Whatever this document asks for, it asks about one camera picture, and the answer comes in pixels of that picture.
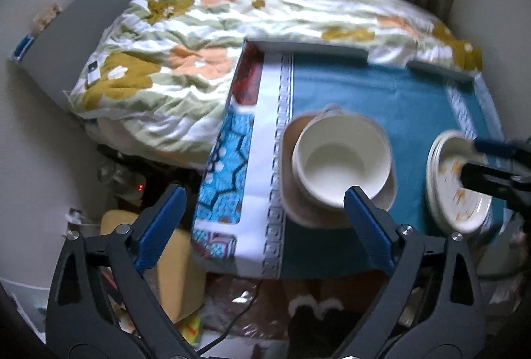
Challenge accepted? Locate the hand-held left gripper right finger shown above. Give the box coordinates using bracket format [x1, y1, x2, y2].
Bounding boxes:
[328, 185, 486, 359]

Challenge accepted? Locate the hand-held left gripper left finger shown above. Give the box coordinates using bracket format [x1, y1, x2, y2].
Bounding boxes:
[45, 184, 195, 359]

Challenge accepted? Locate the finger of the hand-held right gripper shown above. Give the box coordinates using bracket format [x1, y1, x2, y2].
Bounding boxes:
[472, 137, 531, 161]
[460, 161, 531, 196]

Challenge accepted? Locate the plain white plate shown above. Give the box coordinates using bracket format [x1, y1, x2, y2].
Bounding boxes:
[426, 135, 490, 237]

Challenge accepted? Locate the black device with red light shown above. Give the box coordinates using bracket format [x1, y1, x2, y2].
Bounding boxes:
[116, 172, 167, 202]

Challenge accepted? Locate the yellow cushion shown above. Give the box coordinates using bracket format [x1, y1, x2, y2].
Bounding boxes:
[100, 210, 208, 326]

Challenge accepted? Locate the pale pink plate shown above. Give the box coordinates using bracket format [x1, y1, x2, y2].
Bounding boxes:
[279, 110, 400, 227]

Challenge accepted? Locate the dark fuzzy-trimmed slipper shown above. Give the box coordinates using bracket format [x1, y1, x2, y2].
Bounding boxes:
[317, 297, 361, 343]
[288, 297, 322, 359]

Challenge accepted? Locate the clear plastic sheet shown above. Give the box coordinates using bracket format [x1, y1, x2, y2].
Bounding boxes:
[203, 274, 291, 341]

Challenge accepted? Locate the teal patterned tablecloth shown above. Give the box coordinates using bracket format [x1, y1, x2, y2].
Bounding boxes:
[191, 39, 509, 281]

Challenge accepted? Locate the floral quilted blanket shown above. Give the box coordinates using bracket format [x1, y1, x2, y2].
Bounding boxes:
[64, 0, 484, 169]

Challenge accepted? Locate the black floor cable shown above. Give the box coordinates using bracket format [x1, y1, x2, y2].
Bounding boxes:
[195, 280, 260, 357]

